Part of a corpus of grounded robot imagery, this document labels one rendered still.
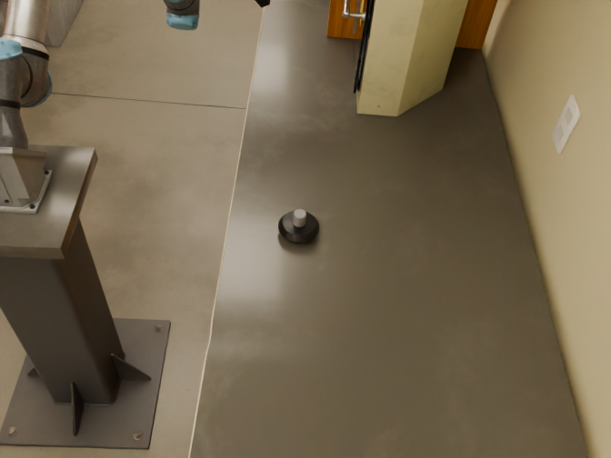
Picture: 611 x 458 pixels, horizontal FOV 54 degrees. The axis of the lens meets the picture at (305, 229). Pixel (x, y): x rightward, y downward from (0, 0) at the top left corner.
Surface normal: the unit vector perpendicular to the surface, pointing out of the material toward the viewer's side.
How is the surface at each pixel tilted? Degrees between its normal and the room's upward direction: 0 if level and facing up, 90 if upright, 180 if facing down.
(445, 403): 0
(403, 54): 90
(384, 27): 90
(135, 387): 0
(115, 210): 0
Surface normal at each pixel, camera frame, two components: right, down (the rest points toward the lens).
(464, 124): 0.07, -0.65
